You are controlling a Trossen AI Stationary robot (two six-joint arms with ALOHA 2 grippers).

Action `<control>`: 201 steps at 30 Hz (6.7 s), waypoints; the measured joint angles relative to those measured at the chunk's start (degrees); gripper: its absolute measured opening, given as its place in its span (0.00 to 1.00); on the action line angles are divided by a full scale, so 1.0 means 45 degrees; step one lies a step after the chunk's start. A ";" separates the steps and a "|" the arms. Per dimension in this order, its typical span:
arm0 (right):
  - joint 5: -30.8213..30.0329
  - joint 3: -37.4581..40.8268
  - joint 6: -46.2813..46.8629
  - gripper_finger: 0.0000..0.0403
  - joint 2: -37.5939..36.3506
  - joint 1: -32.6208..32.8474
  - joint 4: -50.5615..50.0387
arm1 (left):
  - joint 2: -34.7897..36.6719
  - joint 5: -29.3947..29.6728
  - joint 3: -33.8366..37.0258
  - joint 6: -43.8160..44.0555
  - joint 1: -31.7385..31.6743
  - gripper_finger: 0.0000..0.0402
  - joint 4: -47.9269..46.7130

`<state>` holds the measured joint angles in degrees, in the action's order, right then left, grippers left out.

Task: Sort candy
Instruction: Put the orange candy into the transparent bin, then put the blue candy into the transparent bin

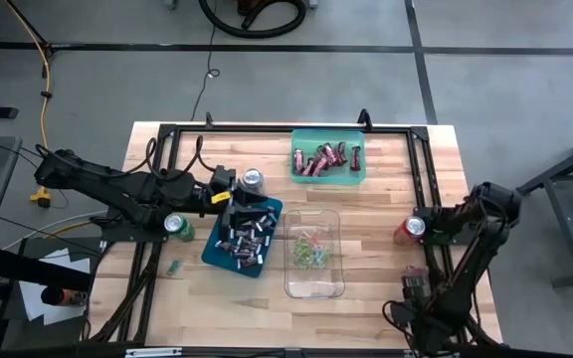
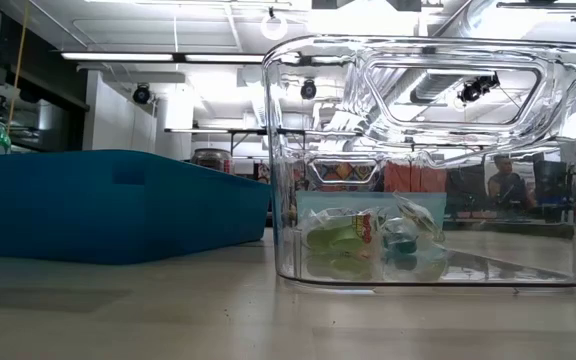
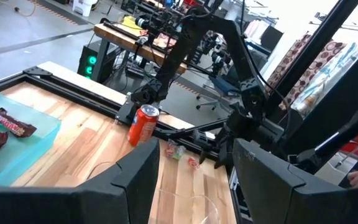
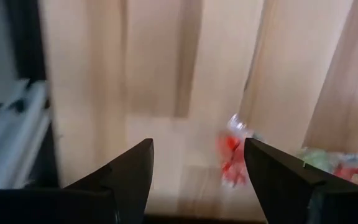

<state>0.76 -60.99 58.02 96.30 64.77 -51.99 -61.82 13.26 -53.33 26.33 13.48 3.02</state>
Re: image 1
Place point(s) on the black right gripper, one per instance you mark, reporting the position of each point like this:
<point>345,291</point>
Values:
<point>415,293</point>

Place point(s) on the PayDay candy bar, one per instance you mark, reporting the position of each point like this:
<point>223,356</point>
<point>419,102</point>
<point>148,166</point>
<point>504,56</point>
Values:
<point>330,153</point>
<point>341,153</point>
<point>356,159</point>
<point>309,166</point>
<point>320,165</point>
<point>298,160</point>

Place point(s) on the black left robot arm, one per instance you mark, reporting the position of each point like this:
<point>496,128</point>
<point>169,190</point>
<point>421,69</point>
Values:
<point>117,189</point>

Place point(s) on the teal gummy candy packet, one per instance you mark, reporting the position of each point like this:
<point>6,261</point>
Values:
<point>326,254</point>

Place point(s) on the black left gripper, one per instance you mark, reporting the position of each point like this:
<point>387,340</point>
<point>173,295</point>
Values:
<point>222,191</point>

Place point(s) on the silver metal bracket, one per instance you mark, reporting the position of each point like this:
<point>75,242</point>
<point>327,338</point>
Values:
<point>153,352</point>

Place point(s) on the black metal table frame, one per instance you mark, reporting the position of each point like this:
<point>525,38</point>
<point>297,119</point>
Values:
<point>266,128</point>

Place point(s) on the orange black bottle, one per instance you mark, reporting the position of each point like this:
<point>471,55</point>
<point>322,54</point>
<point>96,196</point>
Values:
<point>65,297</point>

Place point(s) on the black table clamp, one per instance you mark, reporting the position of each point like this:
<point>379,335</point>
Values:
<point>364,118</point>
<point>209,119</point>

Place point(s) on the black tripod leg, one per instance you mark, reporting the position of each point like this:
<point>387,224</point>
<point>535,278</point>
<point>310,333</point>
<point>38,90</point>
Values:
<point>27,22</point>

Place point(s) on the black padded bar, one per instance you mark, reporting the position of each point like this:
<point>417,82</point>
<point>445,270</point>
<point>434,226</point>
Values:
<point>28,268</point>

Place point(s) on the white paper sheets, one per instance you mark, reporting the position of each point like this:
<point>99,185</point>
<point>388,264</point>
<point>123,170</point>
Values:
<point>30,298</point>

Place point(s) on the silver soda can red print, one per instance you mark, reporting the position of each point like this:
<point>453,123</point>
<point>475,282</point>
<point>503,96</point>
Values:
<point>252,179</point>

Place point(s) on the translucent green plastic bin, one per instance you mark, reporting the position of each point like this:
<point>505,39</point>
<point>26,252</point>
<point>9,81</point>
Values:
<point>326,176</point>

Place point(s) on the black metal stand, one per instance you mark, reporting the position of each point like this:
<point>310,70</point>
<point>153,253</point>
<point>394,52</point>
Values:
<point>567,233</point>

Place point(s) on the dark blue plastic bin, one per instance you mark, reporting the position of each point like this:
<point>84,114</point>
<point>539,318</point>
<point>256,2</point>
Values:
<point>212,256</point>

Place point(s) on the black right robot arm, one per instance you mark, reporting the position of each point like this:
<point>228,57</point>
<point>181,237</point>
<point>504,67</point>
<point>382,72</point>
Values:
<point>465,248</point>

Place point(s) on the green soda can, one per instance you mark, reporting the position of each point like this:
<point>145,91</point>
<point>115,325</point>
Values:
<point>173,224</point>

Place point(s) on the clear plastic bin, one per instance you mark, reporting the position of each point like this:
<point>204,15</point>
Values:
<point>314,286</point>

